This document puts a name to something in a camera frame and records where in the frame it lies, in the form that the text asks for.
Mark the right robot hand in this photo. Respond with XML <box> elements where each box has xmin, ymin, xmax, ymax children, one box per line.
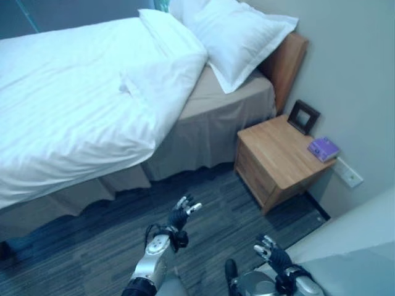
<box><xmin>252</xmin><ymin>234</ymin><xmax>294</xmax><ymax>272</ymax></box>

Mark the purple tissue box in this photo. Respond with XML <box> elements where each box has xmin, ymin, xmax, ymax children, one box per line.
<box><xmin>306</xmin><ymin>136</ymin><xmax>340</xmax><ymax>163</ymax></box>

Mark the dark picture frame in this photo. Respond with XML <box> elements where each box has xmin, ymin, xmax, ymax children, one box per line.
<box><xmin>287</xmin><ymin>99</ymin><xmax>322</xmax><ymax>136</ymax></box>

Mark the white wall socket panel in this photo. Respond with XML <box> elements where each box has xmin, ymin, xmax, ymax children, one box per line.
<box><xmin>335</xmin><ymin>156</ymin><xmax>365</xmax><ymax>187</ymax></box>

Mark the white duvet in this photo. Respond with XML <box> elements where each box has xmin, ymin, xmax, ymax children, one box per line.
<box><xmin>0</xmin><ymin>16</ymin><xmax>209</xmax><ymax>210</ymax></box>

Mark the beige bed sheet skirt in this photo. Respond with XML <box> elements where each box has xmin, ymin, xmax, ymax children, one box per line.
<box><xmin>0</xmin><ymin>63</ymin><xmax>277</xmax><ymax>244</ymax></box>

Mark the wooden headboard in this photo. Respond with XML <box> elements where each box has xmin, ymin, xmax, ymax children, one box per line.
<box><xmin>259</xmin><ymin>32</ymin><xmax>310</xmax><ymax>117</ymax></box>

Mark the wooden nightstand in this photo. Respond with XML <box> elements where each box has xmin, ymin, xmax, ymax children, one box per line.
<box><xmin>233</xmin><ymin>113</ymin><xmax>336</xmax><ymax>216</ymax></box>

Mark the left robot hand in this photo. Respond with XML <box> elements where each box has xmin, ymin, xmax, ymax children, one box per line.
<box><xmin>168</xmin><ymin>194</ymin><xmax>203</xmax><ymax>231</ymax></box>

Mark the large white pillow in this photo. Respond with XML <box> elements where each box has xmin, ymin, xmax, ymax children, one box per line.
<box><xmin>168</xmin><ymin>0</ymin><xmax>299</xmax><ymax>95</ymax></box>

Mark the white pillow under duvet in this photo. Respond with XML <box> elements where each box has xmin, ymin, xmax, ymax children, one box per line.
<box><xmin>137</xmin><ymin>8</ymin><xmax>198</xmax><ymax>44</ymax></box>

